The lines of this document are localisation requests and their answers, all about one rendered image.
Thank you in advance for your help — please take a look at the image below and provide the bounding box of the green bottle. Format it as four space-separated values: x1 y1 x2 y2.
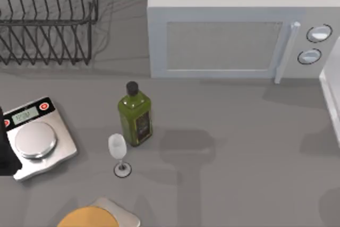
117 81 154 148

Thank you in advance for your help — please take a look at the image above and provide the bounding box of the clear wine glass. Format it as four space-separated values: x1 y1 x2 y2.
107 133 132 179

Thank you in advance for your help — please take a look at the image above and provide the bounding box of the microwave oven door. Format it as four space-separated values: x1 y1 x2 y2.
147 7 306 79

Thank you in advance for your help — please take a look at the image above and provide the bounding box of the silver kitchen scale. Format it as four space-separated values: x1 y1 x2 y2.
2 97 78 182

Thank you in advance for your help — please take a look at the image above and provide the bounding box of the round orange bread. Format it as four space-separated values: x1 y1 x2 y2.
56 206 119 227

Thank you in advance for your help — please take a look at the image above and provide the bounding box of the small microwave knob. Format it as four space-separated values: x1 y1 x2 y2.
297 48 322 65

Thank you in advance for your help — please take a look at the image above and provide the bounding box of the large microwave knob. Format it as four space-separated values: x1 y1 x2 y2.
306 23 333 43

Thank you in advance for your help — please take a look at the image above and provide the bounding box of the microwave door handle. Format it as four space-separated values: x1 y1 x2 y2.
274 21 302 85

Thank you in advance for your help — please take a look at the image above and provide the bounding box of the black wire dish rack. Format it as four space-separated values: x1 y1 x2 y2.
0 0 101 66

